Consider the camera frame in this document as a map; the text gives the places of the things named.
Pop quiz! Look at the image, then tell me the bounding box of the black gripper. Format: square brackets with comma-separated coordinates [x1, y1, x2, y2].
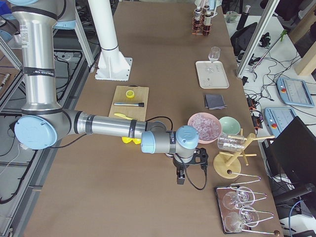
[173, 148, 208, 185]

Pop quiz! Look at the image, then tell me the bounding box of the copper wire bottle basket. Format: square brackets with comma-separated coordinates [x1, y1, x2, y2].
[192, 0, 214, 35]

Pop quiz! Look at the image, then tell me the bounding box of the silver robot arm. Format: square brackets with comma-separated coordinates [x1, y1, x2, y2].
[11, 0, 208, 184]

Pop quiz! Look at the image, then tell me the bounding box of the tea bottle white cap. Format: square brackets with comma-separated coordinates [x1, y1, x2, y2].
[194, 7, 201, 24]

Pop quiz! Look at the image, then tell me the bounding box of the wooden cup tree stand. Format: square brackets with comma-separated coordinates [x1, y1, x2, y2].
[213, 128, 275, 179]

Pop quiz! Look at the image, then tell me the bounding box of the pink bowl of ice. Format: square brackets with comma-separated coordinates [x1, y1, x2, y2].
[188, 113, 222, 144]

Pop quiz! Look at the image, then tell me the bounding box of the whole yellow lemon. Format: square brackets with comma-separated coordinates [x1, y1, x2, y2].
[132, 138, 141, 144]
[121, 137, 132, 144]

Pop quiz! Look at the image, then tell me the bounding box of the clear glass jar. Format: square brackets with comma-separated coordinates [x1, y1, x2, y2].
[217, 133, 246, 152]

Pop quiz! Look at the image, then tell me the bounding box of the green ceramic bowl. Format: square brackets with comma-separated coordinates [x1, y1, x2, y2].
[219, 117, 241, 135]

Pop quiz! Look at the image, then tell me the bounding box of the upside down wine glass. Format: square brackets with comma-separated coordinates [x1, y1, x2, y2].
[223, 187, 255, 210]

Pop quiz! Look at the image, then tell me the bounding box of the grey folded cloth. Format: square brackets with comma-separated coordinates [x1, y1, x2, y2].
[204, 94, 227, 110]

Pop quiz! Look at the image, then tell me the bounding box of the steel muddler black tip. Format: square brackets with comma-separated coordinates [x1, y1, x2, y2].
[113, 102, 145, 108]

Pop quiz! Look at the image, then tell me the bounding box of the yellow plastic knife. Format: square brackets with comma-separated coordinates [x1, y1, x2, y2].
[114, 113, 133, 120]

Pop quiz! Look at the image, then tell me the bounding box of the bamboo cutting board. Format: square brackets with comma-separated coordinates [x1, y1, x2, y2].
[109, 85, 149, 121]

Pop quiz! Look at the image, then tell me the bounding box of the yellow lemon half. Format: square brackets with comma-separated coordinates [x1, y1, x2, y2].
[125, 90, 135, 99]

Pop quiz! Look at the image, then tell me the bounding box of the cream rabbit tray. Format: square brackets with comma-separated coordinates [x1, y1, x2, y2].
[196, 61, 229, 89]

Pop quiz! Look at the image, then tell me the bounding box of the black office chair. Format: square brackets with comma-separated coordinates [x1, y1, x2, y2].
[262, 117, 316, 209]

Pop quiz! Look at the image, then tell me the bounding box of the blue teach pendant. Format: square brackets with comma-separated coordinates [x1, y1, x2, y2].
[264, 107, 297, 137]
[276, 77, 315, 108]

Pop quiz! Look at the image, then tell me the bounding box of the clear wine glass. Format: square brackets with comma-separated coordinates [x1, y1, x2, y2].
[208, 46, 221, 63]

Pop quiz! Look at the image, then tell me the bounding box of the wire glass rack tray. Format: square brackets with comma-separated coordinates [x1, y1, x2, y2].
[215, 169, 280, 237]

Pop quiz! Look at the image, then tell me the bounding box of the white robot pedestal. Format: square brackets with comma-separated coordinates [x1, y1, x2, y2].
[88, 0, 132, 81]

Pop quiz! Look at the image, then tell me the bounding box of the aluminium frame post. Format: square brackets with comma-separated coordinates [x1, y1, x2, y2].
[236, 0, 279, 78]

